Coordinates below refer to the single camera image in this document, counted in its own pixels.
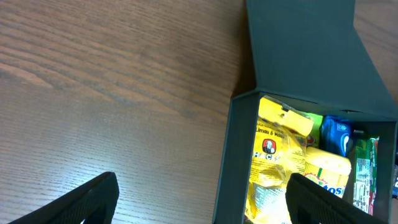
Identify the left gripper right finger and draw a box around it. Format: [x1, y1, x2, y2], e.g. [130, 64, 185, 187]
[285, 173, 383, 224]

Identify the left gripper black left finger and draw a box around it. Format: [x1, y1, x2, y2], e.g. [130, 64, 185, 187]
[10, 172, 119, 224]

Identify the yellow Mentos bottle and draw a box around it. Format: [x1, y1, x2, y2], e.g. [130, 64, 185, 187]
[304, 147, 351, 198]

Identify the yellow Hacks candy bag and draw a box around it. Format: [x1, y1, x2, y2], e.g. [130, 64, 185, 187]
[244, 96, 313, 223]

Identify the blue Oreo cookie pack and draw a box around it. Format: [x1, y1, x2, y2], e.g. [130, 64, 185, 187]
[320, 115, 354, 157]

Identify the red green KitKat bar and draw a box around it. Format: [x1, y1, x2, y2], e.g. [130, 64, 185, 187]
[353, 138, 379, 215]

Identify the dark green box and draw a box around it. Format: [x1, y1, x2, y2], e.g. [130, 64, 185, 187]
[213, 0, 397, 223]

